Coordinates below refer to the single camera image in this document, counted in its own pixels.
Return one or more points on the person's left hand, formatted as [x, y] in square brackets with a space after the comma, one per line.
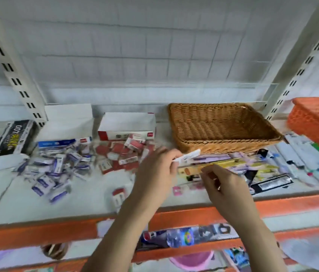
[151, 178]

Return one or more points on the person's right hand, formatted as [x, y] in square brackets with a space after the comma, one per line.
[230, 192]

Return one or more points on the person's left thumb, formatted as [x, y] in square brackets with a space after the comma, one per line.
[175, 163]

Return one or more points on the person's right thumb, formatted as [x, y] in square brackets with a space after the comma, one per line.
[207, 182]

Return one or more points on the white pen packet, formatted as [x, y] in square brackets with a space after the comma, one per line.
[189, 156]

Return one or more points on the yellow pen packet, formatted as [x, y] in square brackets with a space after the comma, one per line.
[221, 164]

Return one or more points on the person's left forearm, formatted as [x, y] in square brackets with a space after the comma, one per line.
[119, 237]

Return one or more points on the person's right forearm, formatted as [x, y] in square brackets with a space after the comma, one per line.
[255, 243]

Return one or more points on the pink erasers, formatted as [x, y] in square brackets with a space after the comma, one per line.
[187, 188]

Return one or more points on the pile of red eraser packets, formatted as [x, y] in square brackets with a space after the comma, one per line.
[122, 155]

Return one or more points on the pile of purple pen packets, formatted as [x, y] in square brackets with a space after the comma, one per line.
[258, 167]

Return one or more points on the row of shiny sticker packs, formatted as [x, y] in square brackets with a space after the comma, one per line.
[187, 236]

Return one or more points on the brown wicker basket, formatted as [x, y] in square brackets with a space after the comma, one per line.
[221, 127]

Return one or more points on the white and red carton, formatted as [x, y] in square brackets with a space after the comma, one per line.
[127, 124]

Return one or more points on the single red eraser box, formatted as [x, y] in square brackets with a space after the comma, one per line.
[119, 196]

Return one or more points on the black pen packet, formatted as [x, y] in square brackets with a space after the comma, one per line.
[272, 184]

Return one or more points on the pink plastic bucket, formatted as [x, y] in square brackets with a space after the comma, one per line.
[192, 261]

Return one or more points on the blue printed packets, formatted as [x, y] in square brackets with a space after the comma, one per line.
[237, 257]

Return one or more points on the pile of white marker packets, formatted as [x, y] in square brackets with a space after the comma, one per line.
[306, 164]

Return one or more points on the plain white carton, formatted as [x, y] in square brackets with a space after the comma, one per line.
[68, 117]

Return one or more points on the pile of blue eraser packets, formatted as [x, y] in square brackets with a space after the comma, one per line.
[57, 167]

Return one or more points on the white plastic bag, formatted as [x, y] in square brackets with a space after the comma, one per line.
[312, 253]

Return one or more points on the orange plastic basket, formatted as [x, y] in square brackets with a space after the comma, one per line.
[318, 118]

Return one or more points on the orange shelf beam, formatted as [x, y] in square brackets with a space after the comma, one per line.
[49, 232]

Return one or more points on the brown round cup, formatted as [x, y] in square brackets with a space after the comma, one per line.
[55, 250]

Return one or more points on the white slotted shelf upright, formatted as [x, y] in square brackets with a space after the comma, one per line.
[12, 67]
[303, 59]

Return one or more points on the black printed box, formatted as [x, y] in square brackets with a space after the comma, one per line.
[13, 137]

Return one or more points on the white paper sheet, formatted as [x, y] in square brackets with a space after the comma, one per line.
[1, 162]

